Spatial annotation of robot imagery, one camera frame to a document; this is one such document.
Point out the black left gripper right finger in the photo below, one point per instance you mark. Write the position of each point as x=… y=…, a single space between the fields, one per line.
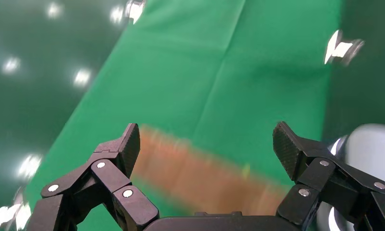
x=320 y=173

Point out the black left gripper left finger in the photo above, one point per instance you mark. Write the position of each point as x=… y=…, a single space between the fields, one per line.
x=109 y=173

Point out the green cloth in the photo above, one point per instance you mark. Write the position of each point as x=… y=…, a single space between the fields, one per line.
x=211 y=79

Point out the white robot body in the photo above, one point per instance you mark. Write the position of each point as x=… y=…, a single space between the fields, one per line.
x=371 y=150

